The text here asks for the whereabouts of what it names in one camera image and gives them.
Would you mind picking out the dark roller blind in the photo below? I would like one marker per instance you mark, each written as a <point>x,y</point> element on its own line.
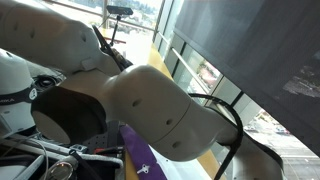
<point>260,50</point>

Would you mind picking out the black perforated metal stand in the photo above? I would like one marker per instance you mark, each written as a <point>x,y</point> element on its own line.
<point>98,140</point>

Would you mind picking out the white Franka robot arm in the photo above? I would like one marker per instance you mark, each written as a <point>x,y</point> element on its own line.
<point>150,106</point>

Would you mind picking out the small silver connector block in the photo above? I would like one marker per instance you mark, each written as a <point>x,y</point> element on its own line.
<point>78,147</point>

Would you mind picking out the black camera stand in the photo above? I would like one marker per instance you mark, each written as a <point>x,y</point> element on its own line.
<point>115,30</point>

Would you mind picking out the black stereo camera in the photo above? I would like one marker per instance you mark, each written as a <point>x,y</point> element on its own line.
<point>120,10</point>

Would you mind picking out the round chrome button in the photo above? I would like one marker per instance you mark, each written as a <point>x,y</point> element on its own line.
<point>61,171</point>

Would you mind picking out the white padded bar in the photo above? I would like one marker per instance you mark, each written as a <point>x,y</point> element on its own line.
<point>103,160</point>

